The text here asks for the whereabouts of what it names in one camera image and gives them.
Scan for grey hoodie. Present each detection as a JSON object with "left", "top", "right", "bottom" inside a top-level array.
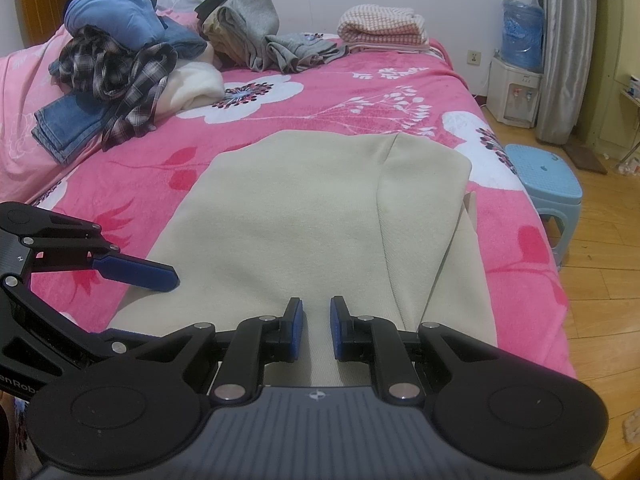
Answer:
[{"left": 217, "top": 0, "right": 281, "bottom": 71}]

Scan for black white plaid shirt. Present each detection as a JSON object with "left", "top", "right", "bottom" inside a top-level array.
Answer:
[{"left": 50, "top": 27, "right": 178, "bottom": 151}]

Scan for light blue garment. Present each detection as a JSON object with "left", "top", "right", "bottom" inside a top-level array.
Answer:
[{"left": 65, "top": 0, "right": 166, "bottom": 51}]

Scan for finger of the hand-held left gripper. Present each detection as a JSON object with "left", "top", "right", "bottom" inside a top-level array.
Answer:
[
  {"left": 2, "top": 280, "right": 168, "bottom": 372},
  {"left": 22, "top": 212, "right": 179, "bottom": 292}
]

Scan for white water dispenser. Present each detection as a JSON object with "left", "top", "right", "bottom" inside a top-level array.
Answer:
[{"left": 486, "top": 55, "right": 543, "bottom": 128}]

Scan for brown floor mat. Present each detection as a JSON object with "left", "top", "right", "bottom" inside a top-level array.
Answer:
[{"left": 565, "top": 147, "right": 608, "bottom": 175}]

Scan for folding table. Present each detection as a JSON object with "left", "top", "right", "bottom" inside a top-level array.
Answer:
[{"left": 620, "top": 75, "right": 640, "bottom": 111}]

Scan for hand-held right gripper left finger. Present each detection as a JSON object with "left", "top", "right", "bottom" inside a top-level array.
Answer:
[{"left": 145, "top": 298, "right": 304, "bottom": 406}]

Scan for grey pants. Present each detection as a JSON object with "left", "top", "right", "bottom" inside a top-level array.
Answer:
[{"left": 265, "top": 32, "right": 348, "bottom": 73}]

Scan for white fleece garment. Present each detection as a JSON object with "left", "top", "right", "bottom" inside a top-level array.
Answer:
[{"left": 155, "top": 62, "right": 226, "bottom": 116}]

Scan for khaki garment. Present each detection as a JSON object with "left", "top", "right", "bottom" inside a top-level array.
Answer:
[{"left": 202, "top": 7, "right": 236, "bottom": 56}]

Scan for blue water bottle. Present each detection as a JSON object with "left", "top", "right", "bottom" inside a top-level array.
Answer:
[{"left": 501, "top": 0, "right": 545, "bottom": 72}]

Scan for blue plastic stool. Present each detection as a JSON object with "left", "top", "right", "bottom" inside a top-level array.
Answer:
[{"left": 504, "top": 144, "right": 583, "bottom": 268}]

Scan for blue jeans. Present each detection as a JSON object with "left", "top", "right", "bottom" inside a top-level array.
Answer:
[{"left": 32, "top": 92, "right": 131, "bottom": 163}]

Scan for blue denim garment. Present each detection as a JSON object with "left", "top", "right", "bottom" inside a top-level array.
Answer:
[{"left": 160, "top": 22, "right": 208, "bottom": 58}]

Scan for beige zip jacket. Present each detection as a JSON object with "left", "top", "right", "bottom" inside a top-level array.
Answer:
[{"left": 107, "top": 130, "right": 498, "bottom": 388}]

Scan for grey curtain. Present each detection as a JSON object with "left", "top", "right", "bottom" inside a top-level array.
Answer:
[{"left": 535, "top": 0, "right": 598, "bottom": 143}]

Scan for pink checkered folded blanket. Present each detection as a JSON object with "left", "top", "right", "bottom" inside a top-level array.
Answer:
[{"left": 337, "top": 5, "right": 430, "bottom": 53}]

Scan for pale grey quilt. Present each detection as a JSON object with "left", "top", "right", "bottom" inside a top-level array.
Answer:
[{"left": 150, "top": 0, "right": 211, "bottom": 11}]

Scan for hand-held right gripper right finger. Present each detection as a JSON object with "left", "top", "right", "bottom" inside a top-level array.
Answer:
[{"left": 329, "top": 296, "right": 496, "bottom": 405}]

